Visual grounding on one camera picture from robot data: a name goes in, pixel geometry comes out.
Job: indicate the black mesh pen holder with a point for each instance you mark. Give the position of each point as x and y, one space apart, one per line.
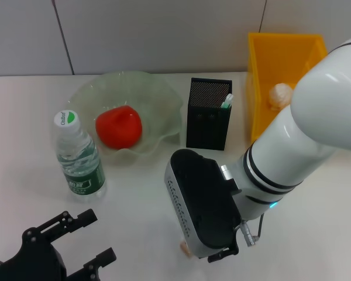
206 131

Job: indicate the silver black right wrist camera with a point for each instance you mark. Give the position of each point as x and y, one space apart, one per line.
204 199

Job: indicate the yellow plastic bin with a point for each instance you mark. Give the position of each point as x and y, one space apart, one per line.
257 73

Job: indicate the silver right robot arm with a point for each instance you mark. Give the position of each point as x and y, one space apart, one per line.
310 117

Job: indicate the mint green utility knife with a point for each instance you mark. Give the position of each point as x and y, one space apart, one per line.
228 99

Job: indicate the beige eraser with barcode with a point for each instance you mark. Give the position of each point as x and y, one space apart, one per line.
184 248

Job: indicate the red-orange toy fruit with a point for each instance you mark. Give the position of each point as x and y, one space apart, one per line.
118 127

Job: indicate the frosted green glass fruit bowl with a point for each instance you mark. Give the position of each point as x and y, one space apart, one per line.
161 96

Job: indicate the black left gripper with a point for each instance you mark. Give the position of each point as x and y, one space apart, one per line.
32 263

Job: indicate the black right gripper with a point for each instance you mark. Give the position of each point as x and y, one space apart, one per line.
228 254

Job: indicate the clear water bottle green label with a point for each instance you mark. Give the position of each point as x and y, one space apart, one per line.
76 146

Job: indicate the white paper ball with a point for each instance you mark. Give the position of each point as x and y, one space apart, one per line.
280 95

